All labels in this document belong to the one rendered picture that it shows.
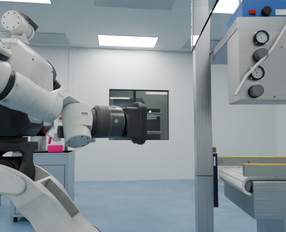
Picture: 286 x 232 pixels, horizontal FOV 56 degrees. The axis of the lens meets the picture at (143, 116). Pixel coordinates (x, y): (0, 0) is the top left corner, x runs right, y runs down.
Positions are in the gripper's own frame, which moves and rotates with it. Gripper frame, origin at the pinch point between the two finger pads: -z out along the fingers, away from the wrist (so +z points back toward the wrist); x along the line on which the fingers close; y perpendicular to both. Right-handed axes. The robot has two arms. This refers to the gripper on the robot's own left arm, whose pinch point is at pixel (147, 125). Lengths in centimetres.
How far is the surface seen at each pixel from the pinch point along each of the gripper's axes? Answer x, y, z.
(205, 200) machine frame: 27.8, -10.1, -20.6
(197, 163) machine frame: 14.2, -9.8, -17.7
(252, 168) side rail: 12.6, 17.1, -31.6
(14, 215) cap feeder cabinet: 92, -178, 176
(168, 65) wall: -156, -507, 30
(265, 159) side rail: 12.4, -12.0, -42.9
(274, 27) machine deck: -25.7, 19.2, -38.0
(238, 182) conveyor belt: 17.1, 12.9, -28.6
